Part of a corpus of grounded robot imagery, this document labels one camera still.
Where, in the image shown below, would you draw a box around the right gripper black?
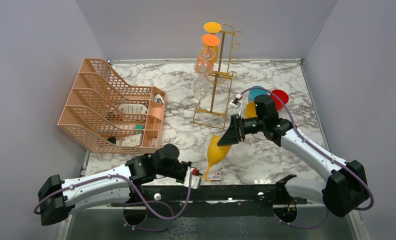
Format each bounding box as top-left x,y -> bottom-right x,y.
217,114 -> 266,146

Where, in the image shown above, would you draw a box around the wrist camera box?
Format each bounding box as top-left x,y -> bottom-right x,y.
229,93 -> 243,117
182,161 -> 202,190

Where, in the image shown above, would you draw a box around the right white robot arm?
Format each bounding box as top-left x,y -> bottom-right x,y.
217,95 -> 374,217

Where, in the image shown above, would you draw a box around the gold wine glass rack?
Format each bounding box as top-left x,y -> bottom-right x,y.
192,23 -> 242,129

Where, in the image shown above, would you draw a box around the red wine glass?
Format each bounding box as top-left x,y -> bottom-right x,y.
270,89 -> 289,112

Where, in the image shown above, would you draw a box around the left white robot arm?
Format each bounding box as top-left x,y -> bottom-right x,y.
33,144 -> 194,226

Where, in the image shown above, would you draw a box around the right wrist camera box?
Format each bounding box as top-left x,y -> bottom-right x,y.
229,93 -> 243,117

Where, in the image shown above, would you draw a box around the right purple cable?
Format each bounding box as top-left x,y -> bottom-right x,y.
239,86 -> 375,231

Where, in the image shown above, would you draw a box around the yellow wine glass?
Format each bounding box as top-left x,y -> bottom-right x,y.
243,101 -> 257,119
203,21 -> 222,34
201,135 -> 232,183

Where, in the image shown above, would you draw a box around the black mounting rail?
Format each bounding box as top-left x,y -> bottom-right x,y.
111,184 -> 308,219

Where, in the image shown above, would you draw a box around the small red white card box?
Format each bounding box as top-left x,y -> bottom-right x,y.
206,171 -> 222,182

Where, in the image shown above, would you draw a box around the clear wine glass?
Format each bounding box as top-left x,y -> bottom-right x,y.
192,58 -> 214,101

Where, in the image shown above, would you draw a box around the peach plastic file organizer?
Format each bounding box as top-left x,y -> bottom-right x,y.
57,58 -> 167,155

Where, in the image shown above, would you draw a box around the orange wine glass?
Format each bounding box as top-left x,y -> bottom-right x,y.
198,33 -> 221,65

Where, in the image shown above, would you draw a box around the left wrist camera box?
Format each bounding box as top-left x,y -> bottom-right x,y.
182,161 -> 202,190

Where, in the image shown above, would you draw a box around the blue wine glass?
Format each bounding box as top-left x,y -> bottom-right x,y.
247,85 -> 268,102

